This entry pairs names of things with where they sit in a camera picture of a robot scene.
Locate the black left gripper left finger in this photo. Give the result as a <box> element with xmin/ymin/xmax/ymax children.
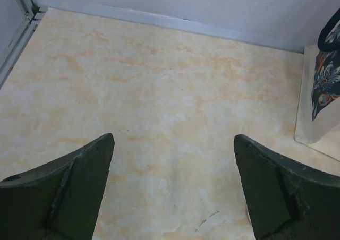
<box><xmin>1</xmin><ymin>133</ymin><xmax>115</xmax><ymax>239</ymax></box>

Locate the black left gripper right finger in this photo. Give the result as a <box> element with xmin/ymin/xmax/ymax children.
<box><xmin>234</xmin><ymin>134</ymin><xmax>339</xmax><ymax>239</ymax></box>

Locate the cream canvas tote bag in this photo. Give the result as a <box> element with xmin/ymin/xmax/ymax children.
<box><xmin>294</xmin><ymin>12</ymin><xmax>339</xmax><ymax>160</ymax></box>

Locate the aluminium frame rail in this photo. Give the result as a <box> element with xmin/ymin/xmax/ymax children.
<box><xmin>1</xmin><ymin>0</ymin><xmax>47</xmax><ymax>85</ymax></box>

